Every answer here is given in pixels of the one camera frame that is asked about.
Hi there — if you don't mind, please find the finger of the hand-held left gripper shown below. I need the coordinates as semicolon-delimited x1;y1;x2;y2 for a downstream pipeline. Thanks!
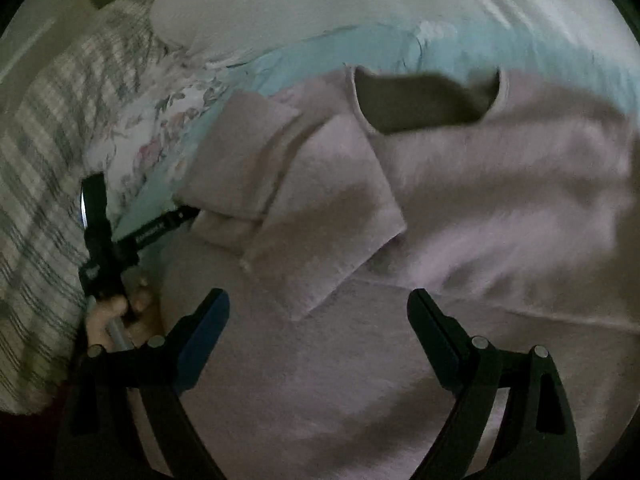
112;203;199;261

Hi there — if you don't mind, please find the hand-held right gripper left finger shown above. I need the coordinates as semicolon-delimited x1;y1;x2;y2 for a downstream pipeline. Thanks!
55;287;231;480

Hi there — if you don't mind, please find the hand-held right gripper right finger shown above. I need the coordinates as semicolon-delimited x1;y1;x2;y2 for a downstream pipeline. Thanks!
407;288;583;480

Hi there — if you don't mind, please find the pink fuzzy sweater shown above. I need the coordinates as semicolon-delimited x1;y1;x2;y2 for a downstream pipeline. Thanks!
155;65;640;480

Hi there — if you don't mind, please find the person's left hand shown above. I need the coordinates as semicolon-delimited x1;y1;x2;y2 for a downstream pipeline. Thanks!
85;275;163;356

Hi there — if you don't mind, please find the white floral pillow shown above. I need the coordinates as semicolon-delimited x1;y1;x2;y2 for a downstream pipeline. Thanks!
82;75;236;221

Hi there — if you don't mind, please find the green plaid pillow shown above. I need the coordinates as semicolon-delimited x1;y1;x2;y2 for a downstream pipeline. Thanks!
0;0;176;416

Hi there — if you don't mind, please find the light blue floral bed sheet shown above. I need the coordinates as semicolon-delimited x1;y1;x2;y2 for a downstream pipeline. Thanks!
117;19;640;233

